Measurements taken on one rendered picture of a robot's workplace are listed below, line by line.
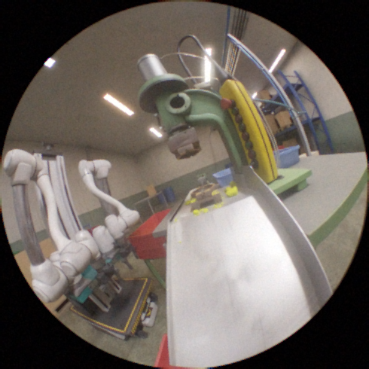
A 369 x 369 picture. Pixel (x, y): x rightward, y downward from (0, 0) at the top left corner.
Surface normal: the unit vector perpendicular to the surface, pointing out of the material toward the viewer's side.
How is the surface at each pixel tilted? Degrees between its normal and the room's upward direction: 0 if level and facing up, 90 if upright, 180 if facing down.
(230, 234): 30
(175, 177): 90
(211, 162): 90
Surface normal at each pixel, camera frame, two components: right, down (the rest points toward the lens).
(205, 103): -0.14, 0.11
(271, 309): -0.39, -0.75
